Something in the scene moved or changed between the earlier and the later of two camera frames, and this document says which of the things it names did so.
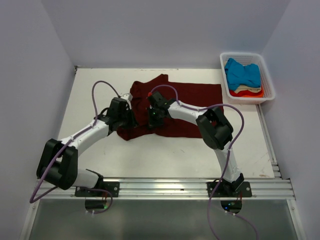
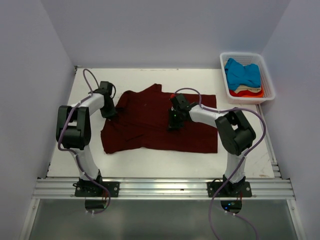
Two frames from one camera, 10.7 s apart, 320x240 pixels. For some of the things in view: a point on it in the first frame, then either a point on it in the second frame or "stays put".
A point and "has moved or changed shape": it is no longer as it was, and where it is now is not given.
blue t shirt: x=237 y=74 stays put
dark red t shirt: x=206 y=96 has moved or changed shape
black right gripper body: x=155 y=118 -> x=175 y=121
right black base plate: x=227 y=189 stays put
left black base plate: x=113 y=187 stays put
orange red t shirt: x=247 y=93 stays put
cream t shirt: x=244 y=87 stays put
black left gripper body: x=126 y=119 -> x=108 y=110
